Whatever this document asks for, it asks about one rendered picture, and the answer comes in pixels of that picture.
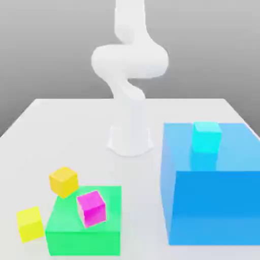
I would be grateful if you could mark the large green box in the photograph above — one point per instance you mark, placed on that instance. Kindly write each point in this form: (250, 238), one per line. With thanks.
(85, 241)

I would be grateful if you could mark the small orange cube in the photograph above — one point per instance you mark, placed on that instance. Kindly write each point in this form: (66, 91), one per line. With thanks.
(63, 182)

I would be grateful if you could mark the small magenta cube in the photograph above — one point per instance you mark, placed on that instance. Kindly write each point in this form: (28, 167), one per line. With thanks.
(92, 209)

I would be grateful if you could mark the small yellow cube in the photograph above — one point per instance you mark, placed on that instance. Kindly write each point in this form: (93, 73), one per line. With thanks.
(30, 224)

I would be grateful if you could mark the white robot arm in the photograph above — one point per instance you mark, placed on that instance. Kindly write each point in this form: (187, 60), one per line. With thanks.
(130, 61)

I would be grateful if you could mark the large blue box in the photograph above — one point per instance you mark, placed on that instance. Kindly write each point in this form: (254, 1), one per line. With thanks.
(215, 205)

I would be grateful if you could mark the small cyan cube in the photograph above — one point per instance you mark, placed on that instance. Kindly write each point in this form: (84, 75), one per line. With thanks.
(205, 140)

